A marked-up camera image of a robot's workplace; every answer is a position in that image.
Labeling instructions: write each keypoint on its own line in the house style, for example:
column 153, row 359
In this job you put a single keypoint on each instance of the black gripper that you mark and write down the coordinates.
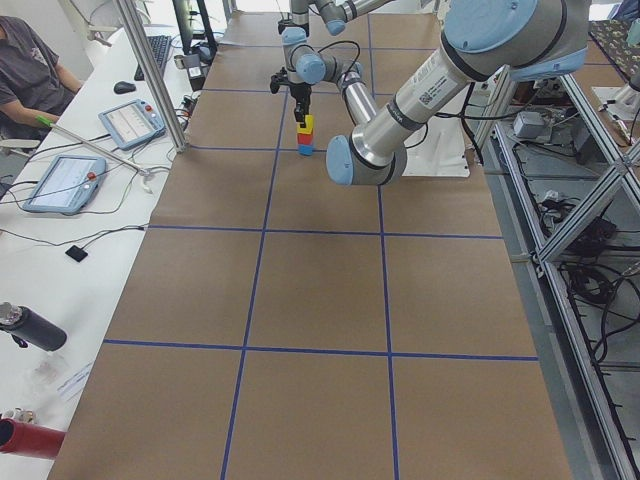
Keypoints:
column 300, row 92

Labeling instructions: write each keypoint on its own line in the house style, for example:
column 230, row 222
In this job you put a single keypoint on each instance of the yellow cube block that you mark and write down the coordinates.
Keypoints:
column 306, row 127

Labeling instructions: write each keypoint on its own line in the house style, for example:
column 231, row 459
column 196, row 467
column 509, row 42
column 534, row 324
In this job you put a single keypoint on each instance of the red cube block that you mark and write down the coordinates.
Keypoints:
column 305, row 139

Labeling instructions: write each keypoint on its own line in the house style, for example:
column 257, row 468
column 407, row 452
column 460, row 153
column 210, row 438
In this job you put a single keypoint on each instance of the blue cube block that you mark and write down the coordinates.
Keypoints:
column 306, row 149

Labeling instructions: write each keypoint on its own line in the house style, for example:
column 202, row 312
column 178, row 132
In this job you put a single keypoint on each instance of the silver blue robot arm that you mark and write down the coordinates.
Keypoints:
column 335, row 16
column 536, row 39

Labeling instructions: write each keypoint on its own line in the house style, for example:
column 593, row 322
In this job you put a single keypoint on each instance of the black keyboard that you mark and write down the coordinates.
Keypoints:
column 160, row 47

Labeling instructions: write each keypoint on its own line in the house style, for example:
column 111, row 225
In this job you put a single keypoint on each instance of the far blue teach pendant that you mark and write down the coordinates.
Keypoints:
column 132, row 124

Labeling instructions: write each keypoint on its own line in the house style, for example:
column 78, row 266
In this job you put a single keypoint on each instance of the blue teach pendant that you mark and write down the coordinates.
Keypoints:
column 132, row 124
column 67, row 185

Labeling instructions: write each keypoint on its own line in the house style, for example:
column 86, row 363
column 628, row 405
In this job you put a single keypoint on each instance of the black computer mouse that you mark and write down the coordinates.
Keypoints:
column 123, row 87

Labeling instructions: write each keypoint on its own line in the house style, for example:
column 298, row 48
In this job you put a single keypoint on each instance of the grey power adapter box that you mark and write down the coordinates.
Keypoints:
column 532, row 125

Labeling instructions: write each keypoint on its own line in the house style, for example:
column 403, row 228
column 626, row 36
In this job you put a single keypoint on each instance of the near blue teach pendant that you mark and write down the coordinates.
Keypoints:
column 67, row 185

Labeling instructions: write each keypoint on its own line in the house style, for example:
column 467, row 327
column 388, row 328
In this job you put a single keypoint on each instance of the metal rod with green tip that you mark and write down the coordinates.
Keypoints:
column 92, row 145

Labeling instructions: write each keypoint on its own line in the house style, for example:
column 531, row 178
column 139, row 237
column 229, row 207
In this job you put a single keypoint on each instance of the small black square pad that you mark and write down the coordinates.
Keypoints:
column 76, row 253

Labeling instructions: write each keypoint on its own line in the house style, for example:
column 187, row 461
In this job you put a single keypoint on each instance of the seated person in grey shirt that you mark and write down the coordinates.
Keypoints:
column 34, row 83

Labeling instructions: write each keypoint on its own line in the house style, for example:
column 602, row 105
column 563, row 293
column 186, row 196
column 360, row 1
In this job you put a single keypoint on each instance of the black water bottle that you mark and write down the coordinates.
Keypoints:
column 29, row 328

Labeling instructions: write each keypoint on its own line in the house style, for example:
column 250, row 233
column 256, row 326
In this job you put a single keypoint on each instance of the red cylinder bottle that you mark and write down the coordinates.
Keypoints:
column 30, row 440

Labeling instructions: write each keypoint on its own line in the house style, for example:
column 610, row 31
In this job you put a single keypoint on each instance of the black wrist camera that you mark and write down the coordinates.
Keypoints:
column 278, row 80

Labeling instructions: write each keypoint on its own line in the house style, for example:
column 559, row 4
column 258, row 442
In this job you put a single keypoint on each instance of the aluminium frame post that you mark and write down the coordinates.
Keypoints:
column 142, row 50

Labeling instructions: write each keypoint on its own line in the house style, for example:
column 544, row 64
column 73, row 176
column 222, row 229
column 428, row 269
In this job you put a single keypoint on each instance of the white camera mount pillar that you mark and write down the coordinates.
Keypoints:
column 437, row 150

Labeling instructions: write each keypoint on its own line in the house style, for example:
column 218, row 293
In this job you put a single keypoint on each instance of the aluminium side frame rail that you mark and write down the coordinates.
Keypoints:
column 579, row 194

